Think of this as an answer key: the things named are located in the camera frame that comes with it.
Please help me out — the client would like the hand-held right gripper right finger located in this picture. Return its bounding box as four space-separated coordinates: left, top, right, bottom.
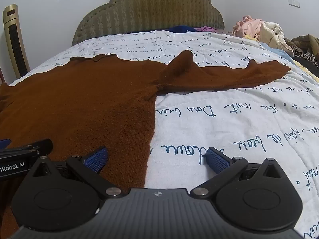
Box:
189 146 287 200

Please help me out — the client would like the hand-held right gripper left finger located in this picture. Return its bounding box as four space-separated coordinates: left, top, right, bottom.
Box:
30 146 125 200

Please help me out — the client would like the brown knit sweater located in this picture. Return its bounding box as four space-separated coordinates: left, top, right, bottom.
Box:
0 50 291 238

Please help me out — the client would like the white script-printed blanket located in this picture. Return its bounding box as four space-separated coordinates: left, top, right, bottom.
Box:
9 28 319 239

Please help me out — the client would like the gold tower fan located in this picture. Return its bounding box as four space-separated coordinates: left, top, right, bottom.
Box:
2 4 31 78

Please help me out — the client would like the light blue cloth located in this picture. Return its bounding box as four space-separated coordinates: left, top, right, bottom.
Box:
259 42 292 61

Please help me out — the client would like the pale yellow cloth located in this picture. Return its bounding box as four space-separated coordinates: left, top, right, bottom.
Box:
244 35 319 83

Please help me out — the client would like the purple cloth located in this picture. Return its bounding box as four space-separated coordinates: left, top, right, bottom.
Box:
197 25 217 33

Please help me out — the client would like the black and white patterned cloth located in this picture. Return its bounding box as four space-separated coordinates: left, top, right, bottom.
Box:
284 38 319 66

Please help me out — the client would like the dark blue cloth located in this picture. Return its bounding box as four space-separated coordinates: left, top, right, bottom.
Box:
166 25 198 34

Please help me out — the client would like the pink garment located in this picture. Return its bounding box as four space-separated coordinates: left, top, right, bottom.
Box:
233 16 266 40

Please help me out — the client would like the cream jacket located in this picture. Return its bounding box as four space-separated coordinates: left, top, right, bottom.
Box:
257 21 287 49

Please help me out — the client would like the olive cloth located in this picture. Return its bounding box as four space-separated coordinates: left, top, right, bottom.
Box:
291 34 319 53

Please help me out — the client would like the olive padded headboard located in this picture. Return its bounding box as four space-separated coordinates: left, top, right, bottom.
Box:
72 0 225 47

